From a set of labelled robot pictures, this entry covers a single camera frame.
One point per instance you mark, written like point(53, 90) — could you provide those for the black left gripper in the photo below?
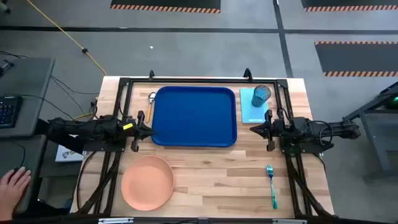
point(141, 117)

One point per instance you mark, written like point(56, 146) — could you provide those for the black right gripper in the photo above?
point(269, 115)

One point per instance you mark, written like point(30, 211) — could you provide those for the blue faceted cup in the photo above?
point(259, 99)

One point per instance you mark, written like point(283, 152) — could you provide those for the blue plastic tray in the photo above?
point(194, 116)

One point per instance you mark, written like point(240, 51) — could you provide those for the peach round plate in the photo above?
point(147, 183)

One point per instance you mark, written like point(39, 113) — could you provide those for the iridescent teal fork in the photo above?
point(272, 189)

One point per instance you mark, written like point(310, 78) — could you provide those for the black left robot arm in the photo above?
point(81, 129)

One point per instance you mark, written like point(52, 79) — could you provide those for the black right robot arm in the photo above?
point(339, 129)

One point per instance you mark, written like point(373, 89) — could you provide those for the yellow label tag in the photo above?
point(127, 126)

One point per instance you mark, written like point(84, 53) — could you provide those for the light blue mat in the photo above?
point(248, 112)

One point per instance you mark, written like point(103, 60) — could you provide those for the white printed box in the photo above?
point(68, 154)

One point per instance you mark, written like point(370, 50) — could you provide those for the dark grey metal stand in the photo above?
point(370, 109)

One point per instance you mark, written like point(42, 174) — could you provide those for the black hazard-striped floor mat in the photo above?
point(357, 57)
point(351, 3)
point(164, 3)

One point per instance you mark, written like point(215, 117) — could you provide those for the grey desk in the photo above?
point(28, 93)

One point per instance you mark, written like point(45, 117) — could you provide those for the black keyboard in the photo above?
point(9, 112)

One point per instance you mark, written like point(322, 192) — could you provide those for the person's hand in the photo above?
point(12, 193)

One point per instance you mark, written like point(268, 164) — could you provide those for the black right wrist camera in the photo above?
point(279, 127)

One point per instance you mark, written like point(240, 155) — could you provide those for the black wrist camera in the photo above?
point(279, 127)
point(122, 132)

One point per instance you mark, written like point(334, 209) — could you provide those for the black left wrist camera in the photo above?
point(122, 132)

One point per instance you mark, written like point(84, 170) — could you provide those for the black metal table frame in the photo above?
point(202, 81)

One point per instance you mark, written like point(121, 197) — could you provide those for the silver metal bracket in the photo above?
point(116, 220)
point(289, 221)

